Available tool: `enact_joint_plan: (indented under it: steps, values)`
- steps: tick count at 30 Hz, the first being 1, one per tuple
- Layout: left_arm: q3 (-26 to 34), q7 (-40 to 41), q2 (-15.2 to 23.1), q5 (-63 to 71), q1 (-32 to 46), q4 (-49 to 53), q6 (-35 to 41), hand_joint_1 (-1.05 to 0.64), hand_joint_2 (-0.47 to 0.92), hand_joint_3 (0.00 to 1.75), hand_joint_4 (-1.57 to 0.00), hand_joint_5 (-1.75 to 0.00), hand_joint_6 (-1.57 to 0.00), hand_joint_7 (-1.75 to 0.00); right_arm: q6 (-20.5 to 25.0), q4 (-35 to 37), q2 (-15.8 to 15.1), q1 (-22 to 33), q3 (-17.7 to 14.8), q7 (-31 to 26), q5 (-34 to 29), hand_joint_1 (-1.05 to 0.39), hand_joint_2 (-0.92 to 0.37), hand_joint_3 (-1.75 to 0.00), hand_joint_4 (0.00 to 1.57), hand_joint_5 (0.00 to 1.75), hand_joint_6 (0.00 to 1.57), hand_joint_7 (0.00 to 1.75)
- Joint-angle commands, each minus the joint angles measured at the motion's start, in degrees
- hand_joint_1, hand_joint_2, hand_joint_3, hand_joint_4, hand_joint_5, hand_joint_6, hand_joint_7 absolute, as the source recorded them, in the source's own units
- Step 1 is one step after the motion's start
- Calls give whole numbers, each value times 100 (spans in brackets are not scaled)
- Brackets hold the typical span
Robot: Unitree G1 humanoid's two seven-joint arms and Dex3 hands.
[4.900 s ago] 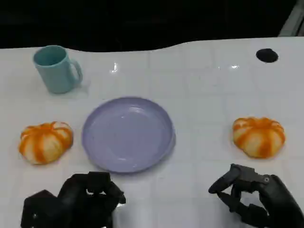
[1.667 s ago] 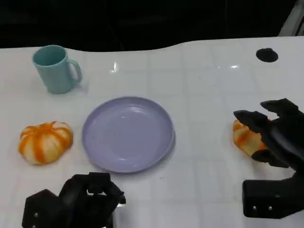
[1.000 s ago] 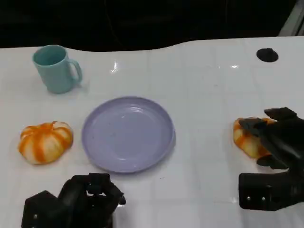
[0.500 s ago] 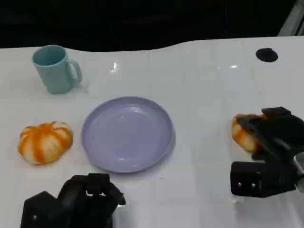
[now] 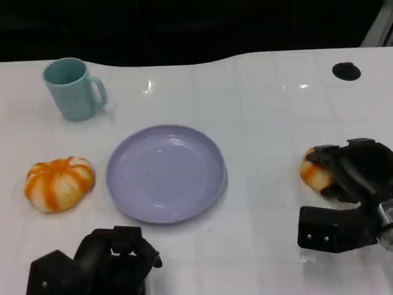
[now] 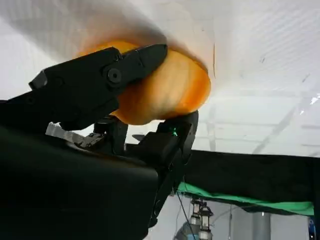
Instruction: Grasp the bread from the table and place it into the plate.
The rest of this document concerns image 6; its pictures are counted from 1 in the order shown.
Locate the black cloth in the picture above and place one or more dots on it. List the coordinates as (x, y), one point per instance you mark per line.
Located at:
(250, 175)

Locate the grey background machine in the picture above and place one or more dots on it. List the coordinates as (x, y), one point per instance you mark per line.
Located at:
(200, 220)

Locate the orange and white bread roll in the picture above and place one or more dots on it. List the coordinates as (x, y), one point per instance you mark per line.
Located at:
(170, 87)

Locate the grey post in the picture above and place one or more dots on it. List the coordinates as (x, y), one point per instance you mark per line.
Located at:
(262, 227)

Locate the green cloth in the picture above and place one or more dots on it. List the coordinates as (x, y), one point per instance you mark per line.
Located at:
(275, 206)

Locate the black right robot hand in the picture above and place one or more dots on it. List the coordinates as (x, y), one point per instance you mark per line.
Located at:
(62, 180)

